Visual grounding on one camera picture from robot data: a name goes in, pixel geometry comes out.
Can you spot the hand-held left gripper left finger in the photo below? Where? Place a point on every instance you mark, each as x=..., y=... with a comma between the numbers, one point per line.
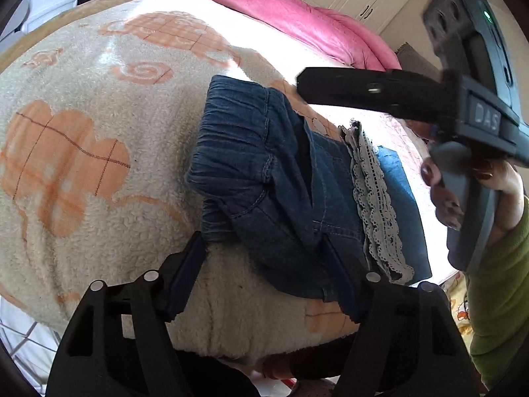
x=186, y=275

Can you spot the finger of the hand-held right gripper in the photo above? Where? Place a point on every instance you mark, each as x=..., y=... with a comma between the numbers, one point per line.
x=363, y=89

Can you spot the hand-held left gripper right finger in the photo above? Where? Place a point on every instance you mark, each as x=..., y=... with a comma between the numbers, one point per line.
x=345, y=285

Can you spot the person's right forearm green sleeve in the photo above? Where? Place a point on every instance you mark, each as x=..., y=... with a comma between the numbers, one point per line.
x=504, y=297

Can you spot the person's right hand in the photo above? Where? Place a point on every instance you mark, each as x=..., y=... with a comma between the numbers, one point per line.
x=510, y=198

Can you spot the grey headboard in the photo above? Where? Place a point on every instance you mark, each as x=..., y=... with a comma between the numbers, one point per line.
x=417, y=60

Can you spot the pink comforter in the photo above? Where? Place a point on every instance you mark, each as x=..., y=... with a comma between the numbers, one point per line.
x=310, y=20

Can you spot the cream floral fleece blanket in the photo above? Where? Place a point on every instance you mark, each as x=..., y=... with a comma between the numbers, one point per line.
x=103, y=215

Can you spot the yellow printed sheet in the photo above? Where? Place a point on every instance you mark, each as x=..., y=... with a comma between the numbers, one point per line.
x=458, y=310

